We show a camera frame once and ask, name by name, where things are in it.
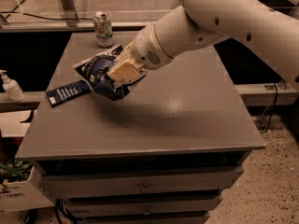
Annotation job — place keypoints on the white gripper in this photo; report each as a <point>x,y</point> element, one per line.
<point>146,49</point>

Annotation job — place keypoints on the blue kettle chip bag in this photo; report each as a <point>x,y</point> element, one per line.
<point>95,70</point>

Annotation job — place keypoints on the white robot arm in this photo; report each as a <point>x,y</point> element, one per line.
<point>271,35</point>

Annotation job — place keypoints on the blue rxbar blueberry bar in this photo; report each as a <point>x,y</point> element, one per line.
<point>67,92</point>

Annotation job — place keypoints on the white green soda can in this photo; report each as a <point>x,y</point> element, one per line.
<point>103,29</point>

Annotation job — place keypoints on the grey drawer cabinet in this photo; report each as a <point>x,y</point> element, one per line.
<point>161,155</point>

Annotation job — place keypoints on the white pump lotion bottle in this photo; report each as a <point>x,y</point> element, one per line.
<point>11,87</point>

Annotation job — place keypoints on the white cardboard box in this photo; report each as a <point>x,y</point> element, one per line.
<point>24,195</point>

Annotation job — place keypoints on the metal window frame rail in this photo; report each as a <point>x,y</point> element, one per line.
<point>65,26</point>

